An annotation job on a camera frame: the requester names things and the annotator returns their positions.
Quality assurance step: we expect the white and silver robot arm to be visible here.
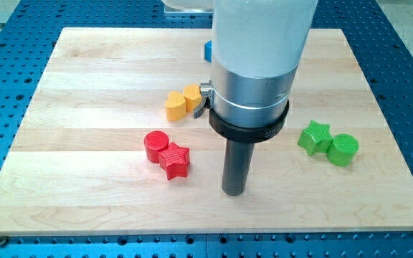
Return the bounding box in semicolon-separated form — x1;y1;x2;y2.
194;0;318;196

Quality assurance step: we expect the blue block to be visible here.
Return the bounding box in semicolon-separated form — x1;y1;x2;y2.
204;41;212;62

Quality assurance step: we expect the red cylinder block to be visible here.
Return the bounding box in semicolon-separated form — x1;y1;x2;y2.
143;130;169;163

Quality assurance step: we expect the green cylinder block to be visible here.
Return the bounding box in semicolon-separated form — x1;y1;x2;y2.
326;133;359;167

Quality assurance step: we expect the yellow heart block front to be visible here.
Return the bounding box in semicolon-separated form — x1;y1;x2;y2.
164;91;186;122

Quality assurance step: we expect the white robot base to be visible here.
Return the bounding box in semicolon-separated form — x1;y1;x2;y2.
161;0;213;14

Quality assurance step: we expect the yellow heart block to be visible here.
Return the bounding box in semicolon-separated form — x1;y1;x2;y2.
183;84;202;113
164;91;186;122

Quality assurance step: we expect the green star block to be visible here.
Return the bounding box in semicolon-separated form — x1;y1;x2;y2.
297;120;333;156

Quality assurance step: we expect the black clamp ring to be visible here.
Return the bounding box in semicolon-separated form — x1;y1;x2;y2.
209;101;290;144

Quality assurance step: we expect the red star block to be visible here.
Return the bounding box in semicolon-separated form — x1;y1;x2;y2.
158;142;190;181

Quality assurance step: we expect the yellow heart block rear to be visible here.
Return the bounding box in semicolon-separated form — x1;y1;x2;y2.
183;84;202;113

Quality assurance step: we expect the light wooden board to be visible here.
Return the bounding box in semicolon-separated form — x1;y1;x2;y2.
0;27;413;236

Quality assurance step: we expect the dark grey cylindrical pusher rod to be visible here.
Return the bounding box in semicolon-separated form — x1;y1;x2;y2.
222;140;254;196

